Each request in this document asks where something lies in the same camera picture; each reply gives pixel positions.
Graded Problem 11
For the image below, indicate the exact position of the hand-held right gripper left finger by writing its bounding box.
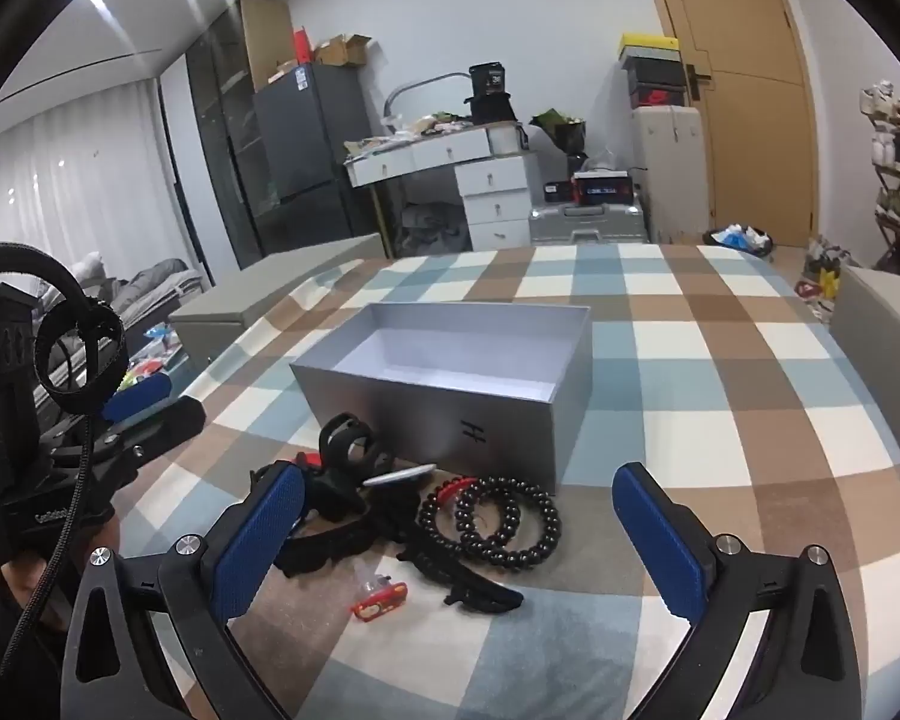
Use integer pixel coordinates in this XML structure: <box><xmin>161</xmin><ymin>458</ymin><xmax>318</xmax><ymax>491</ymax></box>
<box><xmin>60</xmin><ymin>461</ymin><xmax>308</xmax><ymax>720</ymax></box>

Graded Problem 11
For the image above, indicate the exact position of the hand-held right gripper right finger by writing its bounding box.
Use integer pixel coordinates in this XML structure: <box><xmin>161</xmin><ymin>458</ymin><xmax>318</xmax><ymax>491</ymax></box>
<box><xmin>611</xmin><ymin>463</ymin><xmax>882</xmax><ymax>720</ymax></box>

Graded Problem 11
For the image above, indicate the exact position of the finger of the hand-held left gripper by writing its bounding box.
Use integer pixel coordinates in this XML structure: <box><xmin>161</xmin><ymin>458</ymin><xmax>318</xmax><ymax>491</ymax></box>
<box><xmin>94</xmin><ymin>396</ymin><xmax>207</xmax><ymax>488</ymax></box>
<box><xmin>97</xmin><ymin>373</ymin><xmax>173</xmax><ymax>428</ymax></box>

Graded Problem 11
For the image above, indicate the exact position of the black wavy hair clip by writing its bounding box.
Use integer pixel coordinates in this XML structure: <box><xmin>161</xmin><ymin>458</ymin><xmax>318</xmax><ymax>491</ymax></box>
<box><xmin>274</xmin><ymin>499</ymin><xmax>421</xmax><ymax>578</ymax></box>

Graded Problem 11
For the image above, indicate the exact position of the black round hair claw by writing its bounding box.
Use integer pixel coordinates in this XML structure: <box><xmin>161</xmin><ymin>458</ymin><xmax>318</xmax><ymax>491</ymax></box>
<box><xmin>311</xmin><ymin>412</ymin><xmax>382</xmax><ymax>522</ymax></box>

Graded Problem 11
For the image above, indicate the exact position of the clear red hair accessory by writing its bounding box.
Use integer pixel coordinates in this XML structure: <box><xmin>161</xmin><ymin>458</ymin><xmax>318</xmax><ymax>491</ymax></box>
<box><xmin>352</xmin><ymin>566</ymin><xmax>407</xmax><ymax>603</ymax></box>

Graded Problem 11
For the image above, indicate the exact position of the silver oval hair clip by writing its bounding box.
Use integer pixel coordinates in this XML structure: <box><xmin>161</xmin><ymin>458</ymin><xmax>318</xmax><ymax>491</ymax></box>
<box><xmin>361</xmin><ymin>465</ymin><xmax>436</xmax><ymax>488</ymax></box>

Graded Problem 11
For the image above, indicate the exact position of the black bead bracelet red piece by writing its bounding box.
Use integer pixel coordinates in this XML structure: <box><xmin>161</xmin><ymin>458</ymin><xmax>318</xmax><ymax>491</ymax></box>
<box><xmin>418</xmin><ymin>476</ymin><xmax>481</xmax><ymax>552</ymax></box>

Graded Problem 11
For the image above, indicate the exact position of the grey cardboard box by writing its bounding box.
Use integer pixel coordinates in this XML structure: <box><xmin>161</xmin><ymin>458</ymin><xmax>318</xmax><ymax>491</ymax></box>
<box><xmin>290</xmin><ymin>303</ymin><xmax>595</xmax><ymax>494</ymax></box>

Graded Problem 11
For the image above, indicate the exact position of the person's left forearm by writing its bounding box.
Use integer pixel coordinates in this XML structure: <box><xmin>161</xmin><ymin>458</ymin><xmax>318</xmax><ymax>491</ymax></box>
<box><xmin>0</xmin><ymin>577</ymin><xmax>68</xmax><ymax>720</ymax></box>

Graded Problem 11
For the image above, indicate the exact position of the person's left hand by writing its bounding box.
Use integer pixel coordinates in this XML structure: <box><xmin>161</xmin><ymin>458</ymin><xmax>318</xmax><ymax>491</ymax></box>
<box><xmin>0</xmin><ymin>532</ymin><xmax>121</xmax><ymax>616</ymax></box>

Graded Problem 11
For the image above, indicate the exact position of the cluttered coffee table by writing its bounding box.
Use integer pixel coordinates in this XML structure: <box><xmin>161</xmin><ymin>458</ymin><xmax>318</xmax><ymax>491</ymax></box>
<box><xmin>116</xmin><ymin>322</ymin><xmax>196</xmax><ymax>391</ymax></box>

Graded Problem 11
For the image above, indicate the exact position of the sofa with grey blankets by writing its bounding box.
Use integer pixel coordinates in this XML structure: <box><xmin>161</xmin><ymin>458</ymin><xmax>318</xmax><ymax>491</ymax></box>
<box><xmin>67</xmin><ymin>255</ymin><xmax>203</xmax><ymax>316</ymax></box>

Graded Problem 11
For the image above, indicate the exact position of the checked blanket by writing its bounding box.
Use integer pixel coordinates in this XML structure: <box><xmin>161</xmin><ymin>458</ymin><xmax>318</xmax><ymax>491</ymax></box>
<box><xmin>112</xmin><ymin>244</ymin><xmax>852</xmax><ymax>720</ymax></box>

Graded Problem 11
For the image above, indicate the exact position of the white curtain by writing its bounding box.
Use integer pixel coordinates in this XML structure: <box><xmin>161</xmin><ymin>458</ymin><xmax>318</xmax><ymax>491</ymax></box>
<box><xmin>0</xmin><ymin>79</ymin><xmax>203</xmax><ymax>293</ymax></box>

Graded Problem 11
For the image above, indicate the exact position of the glass door cabinet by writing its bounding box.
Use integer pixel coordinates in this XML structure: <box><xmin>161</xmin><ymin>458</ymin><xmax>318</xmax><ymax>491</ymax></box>
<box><xmin>186</xmin><ymin>0</ymin><xmax>286</xmax><ymax>286</ymax></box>

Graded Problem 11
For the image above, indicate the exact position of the dark grey refrigerator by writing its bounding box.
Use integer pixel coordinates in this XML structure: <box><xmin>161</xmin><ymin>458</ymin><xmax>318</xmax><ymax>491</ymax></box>
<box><xmin>253</xmin><ymin>64</ymin><xmax>380</xmax><ymax>241</ymax></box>

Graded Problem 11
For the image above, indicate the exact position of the grey padded bench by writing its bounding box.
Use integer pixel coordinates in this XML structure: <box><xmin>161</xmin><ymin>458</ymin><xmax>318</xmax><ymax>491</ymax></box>
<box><xmin>829</xmin><ymin>264</ymin><xmax>900</xmax><ymax>421</ymax></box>

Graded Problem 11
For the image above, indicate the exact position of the toys and shoes pile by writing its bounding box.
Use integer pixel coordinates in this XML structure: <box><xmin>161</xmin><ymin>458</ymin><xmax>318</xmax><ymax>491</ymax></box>
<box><xmin>795</xmin><ymin>240</ymin><xmax>845</xmax><ymax>308</ymax></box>

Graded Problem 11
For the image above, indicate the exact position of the trash bin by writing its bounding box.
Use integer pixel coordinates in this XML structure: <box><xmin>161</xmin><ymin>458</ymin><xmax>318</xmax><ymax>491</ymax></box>
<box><xmin>701</xmin><ymin>223</ymin><xmax>775</xmax><ymax>256</ymax></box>

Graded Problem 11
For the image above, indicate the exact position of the silver suitcase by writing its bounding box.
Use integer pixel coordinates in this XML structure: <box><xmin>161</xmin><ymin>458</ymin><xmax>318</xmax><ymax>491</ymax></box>
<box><xmin>529</xmin><ymin>195</ymin><xmax>646</xmax><ymax>247</ymax></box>

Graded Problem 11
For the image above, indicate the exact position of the grey clothes pile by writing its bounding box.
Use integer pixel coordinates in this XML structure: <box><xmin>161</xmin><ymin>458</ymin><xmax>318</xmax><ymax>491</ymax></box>
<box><xmin>401</xmin><ymin>202</ymin><xmax>470</xmax><ymax>256</ymax></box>

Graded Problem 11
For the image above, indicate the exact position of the black red electronic device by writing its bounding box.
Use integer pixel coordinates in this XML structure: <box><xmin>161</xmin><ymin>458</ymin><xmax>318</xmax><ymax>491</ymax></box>
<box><xmin>572</xmin><ymin>171</ymin><xmax>635</xmax><ymax>205</ymax></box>

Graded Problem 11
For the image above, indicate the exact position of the white suitcase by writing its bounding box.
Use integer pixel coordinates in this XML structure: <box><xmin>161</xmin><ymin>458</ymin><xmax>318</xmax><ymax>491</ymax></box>
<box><xmin>631</xmin><ymin>103</ymin><xmax>713</xmax><ymax>245</ymax></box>

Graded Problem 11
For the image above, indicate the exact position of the white desk with drawers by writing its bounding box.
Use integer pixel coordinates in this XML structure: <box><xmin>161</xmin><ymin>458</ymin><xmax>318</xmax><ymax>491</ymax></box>
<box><xmin>345</xmin><ymin>124</ymin><xmax>541</xmax><ymax>252</ymax></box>

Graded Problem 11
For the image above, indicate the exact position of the tall cardboard box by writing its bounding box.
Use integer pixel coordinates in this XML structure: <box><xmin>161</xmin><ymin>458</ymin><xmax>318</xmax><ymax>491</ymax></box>
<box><xmin>238</xmin><ymin>0</ymin><xmax>295</xmax><ymax>91</ymax></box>

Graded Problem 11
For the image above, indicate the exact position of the open cardboard box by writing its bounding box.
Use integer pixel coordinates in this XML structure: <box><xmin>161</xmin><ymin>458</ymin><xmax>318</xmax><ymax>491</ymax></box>
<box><xmin>313</xmin><ymin>34</ymin><xmax>372</xmax><ymax>68</ymax></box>

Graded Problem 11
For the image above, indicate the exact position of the grey arc desk lamp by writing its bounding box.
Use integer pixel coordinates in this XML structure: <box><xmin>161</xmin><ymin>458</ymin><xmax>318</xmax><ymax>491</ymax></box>
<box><xmin>381</xmin><ymin>71</ymin><xmax>472</xmax><ymax>128</ymax></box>

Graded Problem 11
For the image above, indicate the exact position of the black wrapped bouquet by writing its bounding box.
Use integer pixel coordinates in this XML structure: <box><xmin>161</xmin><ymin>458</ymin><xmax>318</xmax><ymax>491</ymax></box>
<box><xmin>531</xmin><ymin>109</ymin><xmax>590</xmax><ymax>155</ymax></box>

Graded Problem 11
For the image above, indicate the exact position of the wooden door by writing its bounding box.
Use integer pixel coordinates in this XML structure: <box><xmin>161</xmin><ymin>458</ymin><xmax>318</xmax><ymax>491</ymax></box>
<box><xmin>634</xmin><ymin>0</ymin><xmax>818</xmax><ymax>248</ymax></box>

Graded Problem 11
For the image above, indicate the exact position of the black shoe box red mark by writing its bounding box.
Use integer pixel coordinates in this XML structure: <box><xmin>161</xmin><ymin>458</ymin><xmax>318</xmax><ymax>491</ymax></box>
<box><xmin>626</xmin><ymin>85</ymin><xmax>687</xmax><ymax>110</ymax></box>

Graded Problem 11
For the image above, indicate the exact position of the black bag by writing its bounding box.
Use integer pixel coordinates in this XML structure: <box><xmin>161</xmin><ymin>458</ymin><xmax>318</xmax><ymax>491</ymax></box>
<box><xmin>465</xmin><ymin>94</ymin><xmax>518</xmax><ymax>125</ymax></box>

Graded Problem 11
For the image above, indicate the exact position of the small black box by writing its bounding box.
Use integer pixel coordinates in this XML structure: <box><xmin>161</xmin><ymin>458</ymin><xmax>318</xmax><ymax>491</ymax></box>
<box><xmin>467</xmin><ymin>62</ymin><xmax>512</xmax><ymax>98</ymax></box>

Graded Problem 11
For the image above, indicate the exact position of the yellow shoe box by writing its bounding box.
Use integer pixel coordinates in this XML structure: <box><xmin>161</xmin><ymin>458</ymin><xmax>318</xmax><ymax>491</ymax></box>
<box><xmin>619</xmin><ymin>34</ymin><xmax>680</xmax><ymax>61</ymax></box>

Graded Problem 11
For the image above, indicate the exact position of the black braided cable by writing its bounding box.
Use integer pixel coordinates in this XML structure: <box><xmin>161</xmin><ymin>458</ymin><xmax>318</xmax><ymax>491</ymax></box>
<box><xmin>0</xmin><ymin>241</ymin><xmax>132</xmax><ymax>680</ymax></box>

